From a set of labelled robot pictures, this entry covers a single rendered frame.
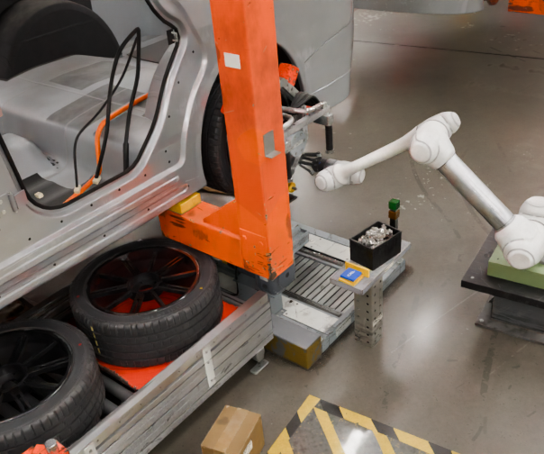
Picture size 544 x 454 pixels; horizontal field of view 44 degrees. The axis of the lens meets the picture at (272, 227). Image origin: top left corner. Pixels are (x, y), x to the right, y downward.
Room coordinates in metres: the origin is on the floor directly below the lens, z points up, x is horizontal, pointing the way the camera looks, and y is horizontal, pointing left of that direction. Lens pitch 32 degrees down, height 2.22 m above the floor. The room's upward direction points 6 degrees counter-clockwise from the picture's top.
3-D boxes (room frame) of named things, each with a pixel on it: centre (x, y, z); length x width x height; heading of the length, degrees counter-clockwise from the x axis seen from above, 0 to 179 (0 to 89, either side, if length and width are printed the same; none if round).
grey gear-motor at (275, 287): (2.73, 0.11, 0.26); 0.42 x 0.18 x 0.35; 49
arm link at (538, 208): (2.49, -1.18, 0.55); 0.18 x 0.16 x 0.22; 147
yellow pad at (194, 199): (2.73, 0.41, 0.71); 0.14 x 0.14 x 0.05; 49
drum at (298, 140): (2.97, -0.09, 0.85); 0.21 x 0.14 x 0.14; 49
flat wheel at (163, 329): (2.42, 0.59, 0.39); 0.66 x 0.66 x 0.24
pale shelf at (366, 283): (2.46, -0.43, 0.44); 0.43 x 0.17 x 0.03; 139
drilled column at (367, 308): (2.44, -0.41, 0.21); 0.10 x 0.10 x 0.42; 49
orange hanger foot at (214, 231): (2.61, 0.28, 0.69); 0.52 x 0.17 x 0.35; 49
